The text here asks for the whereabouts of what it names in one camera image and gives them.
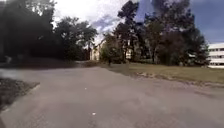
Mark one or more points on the yellow brick building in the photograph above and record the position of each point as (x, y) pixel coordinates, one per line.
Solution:
(96, 52)

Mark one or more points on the grey asphalt road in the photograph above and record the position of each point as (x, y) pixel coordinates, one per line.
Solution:
(110, 100)

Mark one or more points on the group of tall trees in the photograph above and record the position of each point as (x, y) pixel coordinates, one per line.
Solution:
(166, 40)

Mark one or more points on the grass lawn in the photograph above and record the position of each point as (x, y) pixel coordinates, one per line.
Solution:
(180, 71)

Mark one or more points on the group of dark trees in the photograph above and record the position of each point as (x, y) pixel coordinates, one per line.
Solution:
(26, 33)

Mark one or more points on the dark ground patch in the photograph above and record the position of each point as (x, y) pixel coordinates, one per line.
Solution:
(13, 90)

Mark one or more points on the white building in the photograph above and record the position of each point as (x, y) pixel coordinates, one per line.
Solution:
(216, 55)

